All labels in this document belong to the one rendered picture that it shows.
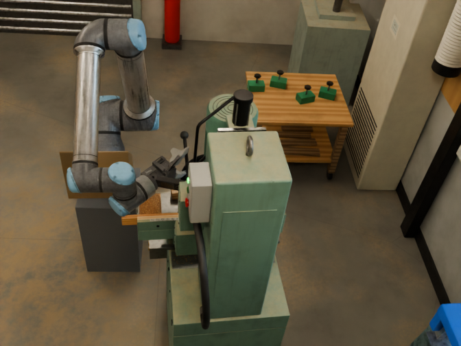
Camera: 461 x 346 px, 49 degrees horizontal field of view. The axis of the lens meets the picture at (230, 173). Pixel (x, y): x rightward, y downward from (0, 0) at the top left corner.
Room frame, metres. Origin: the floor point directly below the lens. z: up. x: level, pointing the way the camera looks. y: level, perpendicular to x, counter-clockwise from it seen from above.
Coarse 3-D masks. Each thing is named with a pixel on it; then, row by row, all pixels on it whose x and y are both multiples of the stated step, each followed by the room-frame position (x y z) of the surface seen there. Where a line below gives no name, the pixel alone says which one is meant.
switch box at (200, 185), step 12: (192, 168) 1.06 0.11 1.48; (204, 168) 1.07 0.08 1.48; (192, 180) 1.01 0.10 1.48; (204, 180) 1.02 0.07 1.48; (192, 192) 0.99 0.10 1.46; (204, 192) 1.00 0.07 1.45; (192, 204) 0.99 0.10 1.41; (204, 204) 1.00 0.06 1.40; (192, 216) 0.99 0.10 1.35; (204, 216) 1.00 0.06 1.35
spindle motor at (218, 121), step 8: (224, 96) 1.45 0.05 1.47; (232, 96) 1.45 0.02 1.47; (208, 104) 1.40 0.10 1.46; (216, 104) 1.39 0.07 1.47; (232, 104) 1.40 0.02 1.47; (208, 112) 1.36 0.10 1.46; (224, 112) 1.36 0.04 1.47; (232, 112) 1.36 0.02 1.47; (256, 112) 1.38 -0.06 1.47; (208, 120) 1.35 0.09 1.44; (216, 120) 1.32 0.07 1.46; (224, 120) 1.31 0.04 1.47; (256, 120) 1.36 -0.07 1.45; (208, 128) 1.34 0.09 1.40; (216, 128) 1.31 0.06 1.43
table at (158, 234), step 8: (160, 192) 1.49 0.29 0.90; (168, 192) 1.50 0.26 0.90; (168, 200) 1.45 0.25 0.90; (176, 200) 1.46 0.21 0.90; (168, 208) 1.41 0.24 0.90; (176, 208) 1.41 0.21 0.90; (144, 232) 1.28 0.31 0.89; (152, 232) 1.28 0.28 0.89; (160, 232) 1.29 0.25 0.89; (168, 232) 1.30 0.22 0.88
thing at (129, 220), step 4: (124, 216) 1.31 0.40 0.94; (128, 216) 1.31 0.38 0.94; (132, 216) 1.31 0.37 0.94; (136, 216) 1.31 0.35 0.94; (140, 216) 1.31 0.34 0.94; (124, 220) 1.29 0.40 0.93; (128, 220) 1.30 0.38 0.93; (132, 220) 1.30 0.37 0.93; (136, 220) 1.30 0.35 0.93; (124, 224) 1.29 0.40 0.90; (128, 224) 1.30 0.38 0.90; (132, 224) 1.30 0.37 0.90
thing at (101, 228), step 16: (80, 208) 1.65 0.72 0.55; (96, 208) 1.66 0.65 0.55; (112, 208) 1.68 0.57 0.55; (80, 224) 1.65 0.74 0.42; (96, 224) 1.66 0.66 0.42; (112, 224) 1.67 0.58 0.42; (96, 240) 1.66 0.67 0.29; (112, 240) 1.67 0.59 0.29; (128, 240) 1.68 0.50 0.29; (96, 256) 1.66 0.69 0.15; (112, 256) 1.67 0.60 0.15; (128, 256) 1.68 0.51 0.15
